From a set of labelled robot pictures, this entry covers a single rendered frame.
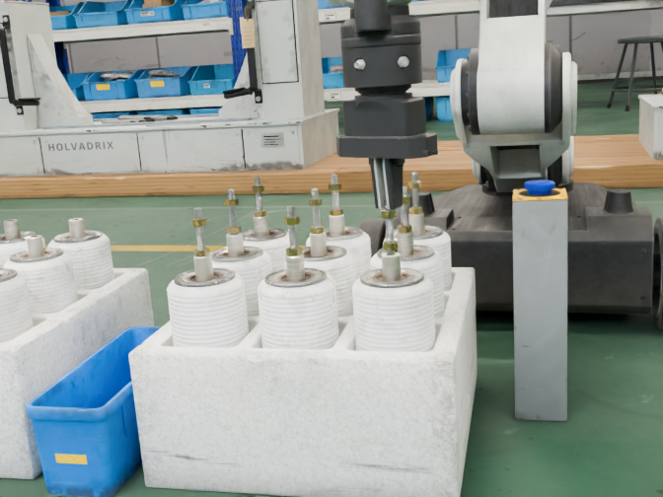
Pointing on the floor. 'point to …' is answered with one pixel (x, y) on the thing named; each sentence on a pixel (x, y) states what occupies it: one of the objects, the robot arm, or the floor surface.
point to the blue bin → (91, 422)
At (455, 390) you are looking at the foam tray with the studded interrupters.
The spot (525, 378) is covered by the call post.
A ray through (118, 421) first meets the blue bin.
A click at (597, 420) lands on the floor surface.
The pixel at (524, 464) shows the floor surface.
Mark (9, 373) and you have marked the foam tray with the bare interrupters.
